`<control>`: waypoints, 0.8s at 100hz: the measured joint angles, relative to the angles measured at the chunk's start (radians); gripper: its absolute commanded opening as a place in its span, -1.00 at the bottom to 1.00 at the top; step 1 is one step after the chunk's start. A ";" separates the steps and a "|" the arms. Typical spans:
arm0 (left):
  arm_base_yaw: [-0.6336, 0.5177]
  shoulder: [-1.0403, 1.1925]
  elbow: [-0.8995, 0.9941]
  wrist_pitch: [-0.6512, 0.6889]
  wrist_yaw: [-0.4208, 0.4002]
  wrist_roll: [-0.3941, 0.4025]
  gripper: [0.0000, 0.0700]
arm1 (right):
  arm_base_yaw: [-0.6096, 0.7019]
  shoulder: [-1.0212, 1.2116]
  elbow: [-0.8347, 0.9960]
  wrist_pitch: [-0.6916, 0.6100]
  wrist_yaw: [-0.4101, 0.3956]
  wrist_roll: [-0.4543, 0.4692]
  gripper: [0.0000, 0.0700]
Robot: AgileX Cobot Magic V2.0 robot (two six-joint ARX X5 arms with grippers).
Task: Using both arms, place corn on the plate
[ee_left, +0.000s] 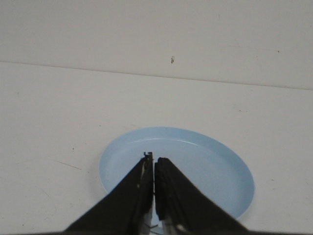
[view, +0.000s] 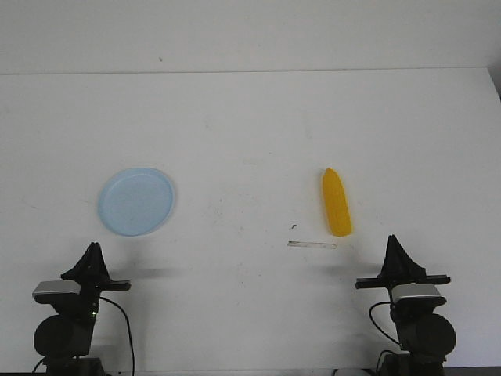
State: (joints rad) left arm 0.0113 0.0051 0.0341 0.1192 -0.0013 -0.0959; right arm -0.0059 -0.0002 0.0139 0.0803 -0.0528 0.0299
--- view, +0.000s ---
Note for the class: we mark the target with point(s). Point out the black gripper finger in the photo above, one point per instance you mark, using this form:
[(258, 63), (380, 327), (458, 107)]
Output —
[(398, 264), (90, 267)]

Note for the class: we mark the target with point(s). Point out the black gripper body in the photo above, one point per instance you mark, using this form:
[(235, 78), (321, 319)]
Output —
[(91, 292), (371, 283)]

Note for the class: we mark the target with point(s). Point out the light blue round plate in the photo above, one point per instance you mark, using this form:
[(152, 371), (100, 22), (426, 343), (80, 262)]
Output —
[(136, 201)]

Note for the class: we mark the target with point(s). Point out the yellow corn cob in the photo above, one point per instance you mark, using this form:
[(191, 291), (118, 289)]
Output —
[(336, 204)]

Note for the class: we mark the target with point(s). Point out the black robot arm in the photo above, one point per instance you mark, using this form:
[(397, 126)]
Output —
[(64, 339), (424, 337)]

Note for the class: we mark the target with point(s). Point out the clear tape strip on table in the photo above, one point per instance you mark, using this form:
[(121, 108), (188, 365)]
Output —
[(302, 244)]

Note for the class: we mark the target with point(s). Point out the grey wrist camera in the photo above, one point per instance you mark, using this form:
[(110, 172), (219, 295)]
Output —
[(53, 290), (427, 292)]

